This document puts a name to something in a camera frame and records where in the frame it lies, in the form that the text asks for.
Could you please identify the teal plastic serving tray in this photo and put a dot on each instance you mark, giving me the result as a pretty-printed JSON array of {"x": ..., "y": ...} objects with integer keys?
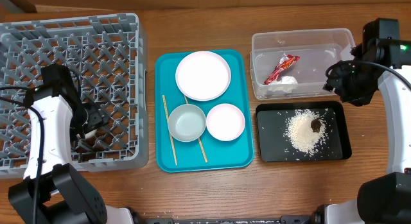
[{"x": 221, "y": 155}]

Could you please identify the small white bowl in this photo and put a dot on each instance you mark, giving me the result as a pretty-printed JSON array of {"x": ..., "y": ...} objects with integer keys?
[{"x": 225, "y": 122}]

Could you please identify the clear plastic waste bin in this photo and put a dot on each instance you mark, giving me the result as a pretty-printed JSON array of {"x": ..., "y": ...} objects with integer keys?
[{"x": 318, "y": 49}]

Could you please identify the black waste tray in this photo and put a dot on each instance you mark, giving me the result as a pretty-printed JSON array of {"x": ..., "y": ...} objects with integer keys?
[{"x": 271, "y": 123}]

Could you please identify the brown food scrap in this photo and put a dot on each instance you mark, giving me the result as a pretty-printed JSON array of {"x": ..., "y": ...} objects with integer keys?
[{"x": 316, "y": 125}]

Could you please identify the white tissue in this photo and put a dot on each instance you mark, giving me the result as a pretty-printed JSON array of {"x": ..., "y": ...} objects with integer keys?
[{"x": 285, "y": 80}]

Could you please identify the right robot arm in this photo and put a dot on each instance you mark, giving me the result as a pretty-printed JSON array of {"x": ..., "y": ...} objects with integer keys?
[{"x": 385, "y": 199}]

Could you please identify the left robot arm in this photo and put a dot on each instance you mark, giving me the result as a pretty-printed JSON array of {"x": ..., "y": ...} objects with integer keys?
[{"x": 52, "y": 190}]

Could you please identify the red snack wrapper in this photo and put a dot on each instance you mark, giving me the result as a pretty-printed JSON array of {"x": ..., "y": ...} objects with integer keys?
[{"x": 284, "y": 63}]

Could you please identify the wooden chopstick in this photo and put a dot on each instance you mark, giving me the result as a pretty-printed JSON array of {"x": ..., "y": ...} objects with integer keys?
[
  {"x": 171, "y": 137},
  {"x": 199, "y": 140}
]

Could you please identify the pile of white rice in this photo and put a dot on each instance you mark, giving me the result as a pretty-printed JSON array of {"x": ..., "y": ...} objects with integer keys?
[{"x": 302, "y": 142}]

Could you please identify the white cup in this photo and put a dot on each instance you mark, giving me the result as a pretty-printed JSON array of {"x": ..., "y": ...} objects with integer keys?
[{"x": 88, "y": 135}]

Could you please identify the large white round plate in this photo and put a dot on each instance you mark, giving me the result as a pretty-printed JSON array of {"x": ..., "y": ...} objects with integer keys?
[{"x": 203, "y": 75}]

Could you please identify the grey plastic dish rack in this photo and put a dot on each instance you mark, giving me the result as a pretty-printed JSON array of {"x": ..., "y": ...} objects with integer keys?
[{"x": 109, "y": 52}]

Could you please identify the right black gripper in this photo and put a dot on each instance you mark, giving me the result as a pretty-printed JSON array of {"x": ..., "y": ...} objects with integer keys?
[{"x": 333, "y": 83}]

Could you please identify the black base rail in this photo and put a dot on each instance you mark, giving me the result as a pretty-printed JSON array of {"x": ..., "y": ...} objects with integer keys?
[{"x": 292, "y": 219}]

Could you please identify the grey shallow bowl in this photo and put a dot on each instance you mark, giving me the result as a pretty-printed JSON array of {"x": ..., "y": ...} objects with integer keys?
[{"x": 187, "y": 123}]

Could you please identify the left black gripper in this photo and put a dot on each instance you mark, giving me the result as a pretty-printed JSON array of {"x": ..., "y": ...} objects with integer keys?
[{"x": 91, "y": 122}]

